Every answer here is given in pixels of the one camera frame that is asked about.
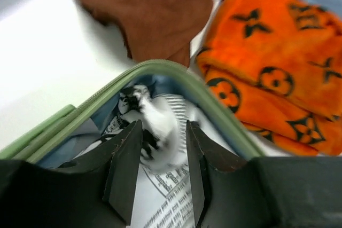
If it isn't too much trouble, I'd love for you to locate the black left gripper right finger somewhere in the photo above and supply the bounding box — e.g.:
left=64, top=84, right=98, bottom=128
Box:
left=186, top=122, right=341, bottom=227

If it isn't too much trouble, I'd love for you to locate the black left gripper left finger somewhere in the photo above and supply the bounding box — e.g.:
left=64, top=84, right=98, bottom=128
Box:
left=1, top=121, right=143, bottom=227

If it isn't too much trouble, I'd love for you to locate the newspaper print garment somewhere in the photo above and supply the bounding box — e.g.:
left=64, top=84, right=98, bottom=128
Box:
left=80, top=84, right=226, bottom=227

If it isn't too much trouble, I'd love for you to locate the green hardshell suitcase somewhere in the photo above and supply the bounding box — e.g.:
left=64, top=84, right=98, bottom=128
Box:
left=1, top=60, right=265, bottom=163

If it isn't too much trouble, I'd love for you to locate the orange patterned plush garment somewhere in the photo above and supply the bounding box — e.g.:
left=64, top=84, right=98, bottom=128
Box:
left=196, top=0, right=341, bottom=156

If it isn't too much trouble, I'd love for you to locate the brown cloth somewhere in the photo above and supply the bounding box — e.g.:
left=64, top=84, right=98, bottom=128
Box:
left=78, top=0, right=213, bottom=66

